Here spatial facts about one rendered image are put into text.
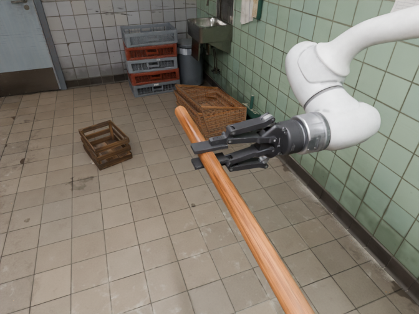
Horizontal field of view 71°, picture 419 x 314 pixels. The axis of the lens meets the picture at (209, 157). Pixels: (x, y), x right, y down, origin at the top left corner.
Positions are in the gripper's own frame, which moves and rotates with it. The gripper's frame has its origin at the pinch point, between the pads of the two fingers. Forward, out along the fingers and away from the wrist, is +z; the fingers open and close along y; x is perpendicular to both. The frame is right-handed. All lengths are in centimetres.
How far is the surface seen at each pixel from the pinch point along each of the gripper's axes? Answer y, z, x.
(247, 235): -0.9, 1.8, -22.2
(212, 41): 46, -91, 249
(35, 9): 23, 80, 361
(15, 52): 68, 115, 361
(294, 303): -1.4, 1.2, -33.1
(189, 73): 100, -82, 311
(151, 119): 119, -18, 240
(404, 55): 8, -116, 55
